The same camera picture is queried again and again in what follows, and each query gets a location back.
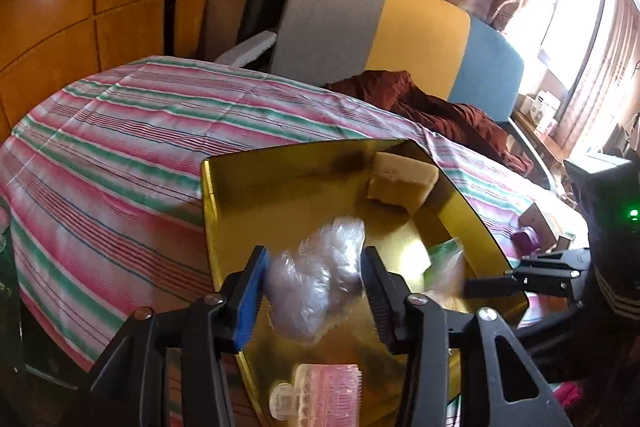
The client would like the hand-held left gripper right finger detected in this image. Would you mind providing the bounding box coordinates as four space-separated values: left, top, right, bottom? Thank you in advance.
361 246 573 427

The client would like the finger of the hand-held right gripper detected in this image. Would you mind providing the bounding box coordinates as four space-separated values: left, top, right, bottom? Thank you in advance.
517 299 586 340
462 248 593 299

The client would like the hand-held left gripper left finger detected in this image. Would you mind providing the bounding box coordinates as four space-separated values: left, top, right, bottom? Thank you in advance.
75 246 271 427

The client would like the purple small container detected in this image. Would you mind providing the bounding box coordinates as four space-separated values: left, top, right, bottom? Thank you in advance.
511 227 541 253

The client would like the clear plastic bag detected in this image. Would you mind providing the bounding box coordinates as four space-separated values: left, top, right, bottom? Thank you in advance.
264 217 368 345

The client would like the green plastic packet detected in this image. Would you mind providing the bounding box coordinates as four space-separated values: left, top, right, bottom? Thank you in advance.
422 237 468 308

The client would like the pink hair claw clip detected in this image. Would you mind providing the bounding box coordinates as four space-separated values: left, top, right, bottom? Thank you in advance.
269 363 362 427

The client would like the yellow sponge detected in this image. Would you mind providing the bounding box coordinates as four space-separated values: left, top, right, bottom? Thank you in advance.
367 152 440 210

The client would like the gold cardboard box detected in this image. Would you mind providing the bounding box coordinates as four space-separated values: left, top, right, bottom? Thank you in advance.
200 138 530 427

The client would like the small cardboard box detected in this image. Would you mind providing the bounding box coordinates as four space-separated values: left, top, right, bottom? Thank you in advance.
519 202 565 248

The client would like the pink object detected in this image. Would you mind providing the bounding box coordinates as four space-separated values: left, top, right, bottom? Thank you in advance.
552 381 584 409

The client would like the wooden desk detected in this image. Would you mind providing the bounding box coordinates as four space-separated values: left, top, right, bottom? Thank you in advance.
514 107 576 172

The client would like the white box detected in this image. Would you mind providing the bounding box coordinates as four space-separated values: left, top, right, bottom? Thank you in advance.
520 91 561 132

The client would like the maroon blanket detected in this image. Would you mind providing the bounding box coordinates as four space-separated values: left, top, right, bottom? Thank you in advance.
325 69 535 175

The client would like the pink green striped bedsheet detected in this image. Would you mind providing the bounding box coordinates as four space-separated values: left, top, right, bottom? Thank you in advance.
0 55 591 427

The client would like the window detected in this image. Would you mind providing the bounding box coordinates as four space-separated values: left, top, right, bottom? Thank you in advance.
505 0 616 88

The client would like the grey yellow blue sofa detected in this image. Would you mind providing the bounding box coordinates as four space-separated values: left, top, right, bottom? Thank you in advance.
214 0 556 190

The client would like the wooden wardrobe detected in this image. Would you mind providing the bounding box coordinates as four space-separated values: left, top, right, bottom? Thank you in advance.
0 0 226 142

